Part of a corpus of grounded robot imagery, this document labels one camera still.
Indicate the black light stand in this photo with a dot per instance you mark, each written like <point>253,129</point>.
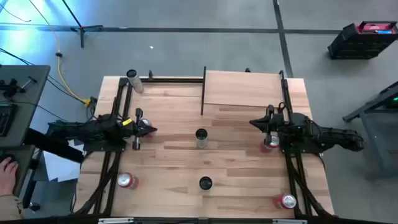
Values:
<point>81,29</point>

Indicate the person's forearm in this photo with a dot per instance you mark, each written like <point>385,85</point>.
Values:
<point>9,207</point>

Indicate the low grey desk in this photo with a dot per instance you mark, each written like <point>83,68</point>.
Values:
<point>26,152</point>

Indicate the black round desk foot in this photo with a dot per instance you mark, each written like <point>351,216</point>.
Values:
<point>34,207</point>

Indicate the black metal table frame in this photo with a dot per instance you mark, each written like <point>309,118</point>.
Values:
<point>174,80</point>

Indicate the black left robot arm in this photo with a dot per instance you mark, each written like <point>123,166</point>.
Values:
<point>93,130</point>

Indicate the black clamp tool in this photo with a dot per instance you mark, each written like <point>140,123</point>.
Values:
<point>12,88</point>

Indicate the wooden shelf with black legs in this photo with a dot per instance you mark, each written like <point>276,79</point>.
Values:
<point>242,88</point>

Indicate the black keyboard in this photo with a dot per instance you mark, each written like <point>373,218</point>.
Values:
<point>6,119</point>

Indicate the grey side table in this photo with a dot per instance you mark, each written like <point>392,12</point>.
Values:
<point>374,146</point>

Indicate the tall white Celsius can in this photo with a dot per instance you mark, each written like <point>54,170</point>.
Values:
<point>205,183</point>
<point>135,81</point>
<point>201,138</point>

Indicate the black desk beam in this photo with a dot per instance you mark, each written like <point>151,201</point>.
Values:
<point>53,146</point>

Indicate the silver metal bracket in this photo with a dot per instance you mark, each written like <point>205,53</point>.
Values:
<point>115,220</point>
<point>289,221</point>

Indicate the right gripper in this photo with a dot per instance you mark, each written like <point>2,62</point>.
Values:
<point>273,126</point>

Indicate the black computer mouse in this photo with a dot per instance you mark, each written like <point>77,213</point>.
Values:
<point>7,157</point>

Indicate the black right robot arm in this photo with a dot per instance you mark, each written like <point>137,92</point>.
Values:
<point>326,137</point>

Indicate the person's hand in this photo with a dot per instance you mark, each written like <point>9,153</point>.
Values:
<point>7,179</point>

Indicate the black device with green light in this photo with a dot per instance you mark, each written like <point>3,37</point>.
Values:
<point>394,102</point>

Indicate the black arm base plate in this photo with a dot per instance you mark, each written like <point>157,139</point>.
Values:
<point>102,148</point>
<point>298,150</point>

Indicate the black and red toolbox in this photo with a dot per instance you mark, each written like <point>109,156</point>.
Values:
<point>354,43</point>

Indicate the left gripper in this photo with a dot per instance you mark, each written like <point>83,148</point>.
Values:
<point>138,130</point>

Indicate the red Fanta can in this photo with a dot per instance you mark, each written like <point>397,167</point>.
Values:
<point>285,201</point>
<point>274,142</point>
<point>127,180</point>
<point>145,122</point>

